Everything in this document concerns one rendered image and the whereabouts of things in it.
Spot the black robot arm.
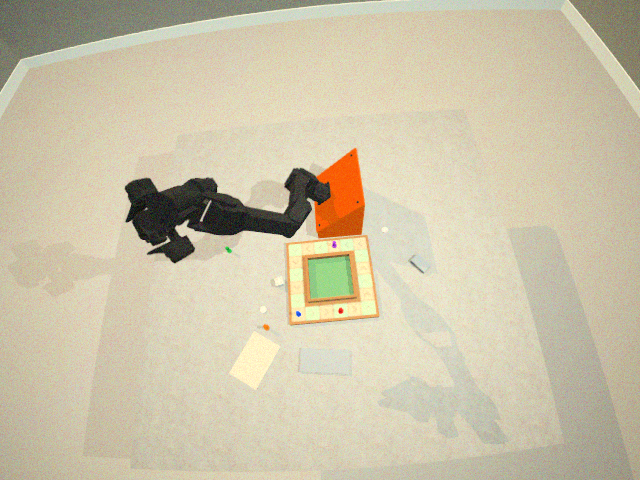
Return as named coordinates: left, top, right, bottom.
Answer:
left=132, top=168, right=331, bottom=246

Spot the cream flat rectangle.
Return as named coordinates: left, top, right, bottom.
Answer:
left=230, top=331, right=280, bottom=390

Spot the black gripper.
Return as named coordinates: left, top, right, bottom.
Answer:
left=125, top=177, right=195, bottom=263

